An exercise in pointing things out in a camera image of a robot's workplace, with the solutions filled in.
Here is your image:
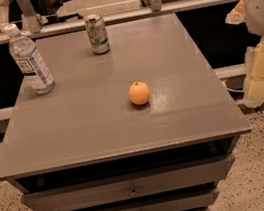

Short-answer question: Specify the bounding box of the seated person in background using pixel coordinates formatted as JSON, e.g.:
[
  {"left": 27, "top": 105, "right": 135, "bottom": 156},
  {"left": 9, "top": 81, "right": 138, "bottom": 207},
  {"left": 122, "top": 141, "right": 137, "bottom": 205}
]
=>
[{"left": 8, "top": 0, "right": 71, "bottom": 29}]

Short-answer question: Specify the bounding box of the middle grey drawer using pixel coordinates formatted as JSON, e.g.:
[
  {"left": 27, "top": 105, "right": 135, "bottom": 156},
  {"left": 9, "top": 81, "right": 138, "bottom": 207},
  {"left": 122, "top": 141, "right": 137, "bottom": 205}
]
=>
[{"left": 95, "top": 188, "right": 219, "bottom": 211}]

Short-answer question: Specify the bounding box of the clear plastic water bottle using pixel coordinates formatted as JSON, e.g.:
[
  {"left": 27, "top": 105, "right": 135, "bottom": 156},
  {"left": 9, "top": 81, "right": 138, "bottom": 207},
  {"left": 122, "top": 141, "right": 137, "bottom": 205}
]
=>
[{"left": 4, "top": 24, "right": 55, "bottom": 95}]

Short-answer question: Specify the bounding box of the orange fruit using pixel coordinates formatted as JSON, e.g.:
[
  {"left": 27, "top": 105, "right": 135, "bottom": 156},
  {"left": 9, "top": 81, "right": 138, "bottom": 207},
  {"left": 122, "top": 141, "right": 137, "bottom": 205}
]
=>
[{"left": 128, "top": 81, "right": 150, "bottom": 105}]

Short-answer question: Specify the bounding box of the white cable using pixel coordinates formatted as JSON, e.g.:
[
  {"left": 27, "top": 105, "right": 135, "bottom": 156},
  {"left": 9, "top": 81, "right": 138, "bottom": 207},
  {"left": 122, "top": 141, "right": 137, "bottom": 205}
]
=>
[{"left": 222, "top": 77, "right": 245, "bottom": 97}]

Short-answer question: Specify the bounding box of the green white soda can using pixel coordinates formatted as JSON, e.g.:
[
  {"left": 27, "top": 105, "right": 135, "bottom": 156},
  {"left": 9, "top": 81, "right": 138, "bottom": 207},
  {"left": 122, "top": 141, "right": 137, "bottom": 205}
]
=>
[{"left": 85, "top": 14, "right": 110, "bottom": 55}]

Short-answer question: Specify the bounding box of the top grey drawer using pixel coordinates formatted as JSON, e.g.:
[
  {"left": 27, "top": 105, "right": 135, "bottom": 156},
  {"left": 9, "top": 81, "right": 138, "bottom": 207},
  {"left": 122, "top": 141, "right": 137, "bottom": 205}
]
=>
[{"left": 21, "top": 153, "right": 235, "bottom": 211}]

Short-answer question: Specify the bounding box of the grey drawer cabinet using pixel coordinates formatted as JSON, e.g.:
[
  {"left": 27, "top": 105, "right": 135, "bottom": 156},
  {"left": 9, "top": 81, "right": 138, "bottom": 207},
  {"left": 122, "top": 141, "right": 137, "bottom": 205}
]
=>
[{"left": 0, "top": 14, "right": 251, "bottom": 211}]

